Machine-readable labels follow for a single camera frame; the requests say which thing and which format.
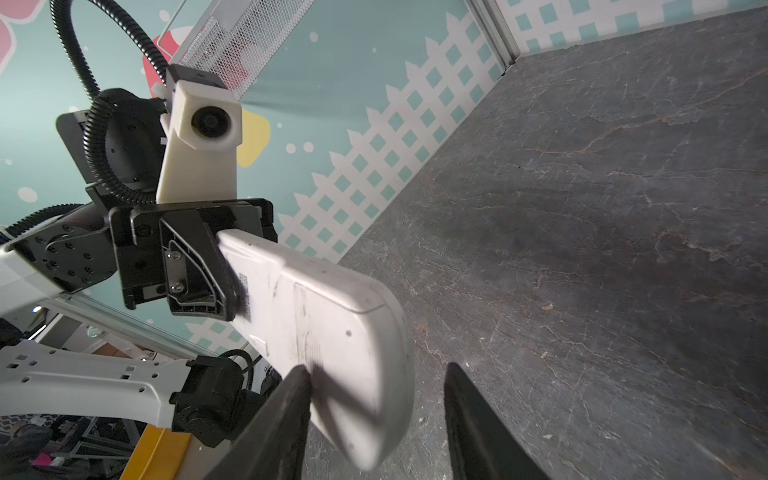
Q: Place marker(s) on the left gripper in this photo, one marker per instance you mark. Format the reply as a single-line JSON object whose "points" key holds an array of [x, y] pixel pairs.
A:
{"points": [[171, 251]]}

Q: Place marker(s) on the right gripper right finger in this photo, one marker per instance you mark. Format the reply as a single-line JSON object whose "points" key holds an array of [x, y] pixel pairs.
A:
{"points": [[479, 444]]}

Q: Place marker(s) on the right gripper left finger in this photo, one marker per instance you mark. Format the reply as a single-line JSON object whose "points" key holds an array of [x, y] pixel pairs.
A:
{"points": [[273, 444]]}

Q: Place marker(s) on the white remote control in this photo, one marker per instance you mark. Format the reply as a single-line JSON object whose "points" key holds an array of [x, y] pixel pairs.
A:
{"points": [[346, 328]]}

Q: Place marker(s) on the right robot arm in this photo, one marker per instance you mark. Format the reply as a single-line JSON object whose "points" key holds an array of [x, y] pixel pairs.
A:
{"points": [[206, 398]]}

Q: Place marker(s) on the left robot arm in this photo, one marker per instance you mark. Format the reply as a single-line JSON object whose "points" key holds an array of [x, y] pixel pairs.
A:
{"points": [[71, 254]]}

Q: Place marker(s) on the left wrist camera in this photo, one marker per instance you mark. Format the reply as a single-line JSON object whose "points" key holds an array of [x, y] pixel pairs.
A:
{"points": [[203, 127]]}

